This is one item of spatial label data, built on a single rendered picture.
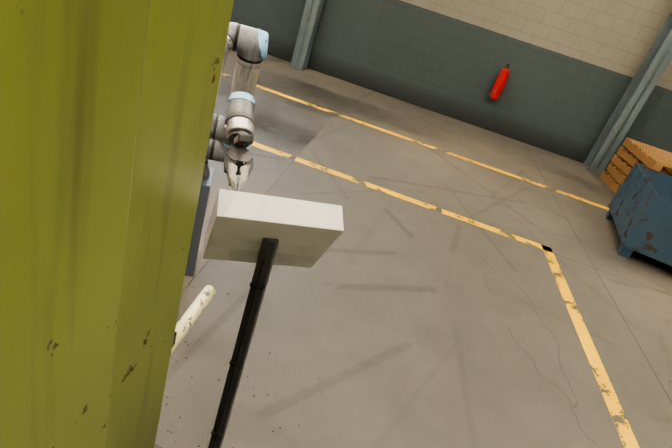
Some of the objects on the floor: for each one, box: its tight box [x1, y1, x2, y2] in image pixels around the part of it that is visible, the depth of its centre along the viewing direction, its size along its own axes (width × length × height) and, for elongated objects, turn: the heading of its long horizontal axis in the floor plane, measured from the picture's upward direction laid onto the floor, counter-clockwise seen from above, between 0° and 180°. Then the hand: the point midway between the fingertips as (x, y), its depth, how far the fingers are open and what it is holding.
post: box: [208, 238, 279, 448], centre depth 151 cm, size 4×4×108 cm
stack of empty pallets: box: [599, 138, 672, 194], centre depth 667 cm, size 126×88×70 cm
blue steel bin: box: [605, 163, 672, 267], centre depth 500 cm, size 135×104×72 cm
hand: (237, 186), depth 139 cm, fingers closed
